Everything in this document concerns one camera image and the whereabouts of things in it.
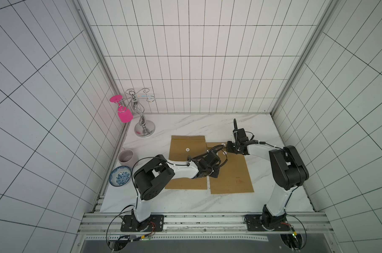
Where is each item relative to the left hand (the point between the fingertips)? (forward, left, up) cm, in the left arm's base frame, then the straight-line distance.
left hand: (213, 172), depth 90 cm
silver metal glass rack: (+32, +46, +2) cm, 56 cm away
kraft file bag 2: (-3, -11, +1) cm, 12 cm away
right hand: (+19, -12, +1) cm, 23 cm away
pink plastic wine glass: (+33, +56, +15) cm, 67 cm away
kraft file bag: (+17, +20, 0) cm, 26 cm away
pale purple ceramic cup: (+7, +52, +4) cm, 52 cm away
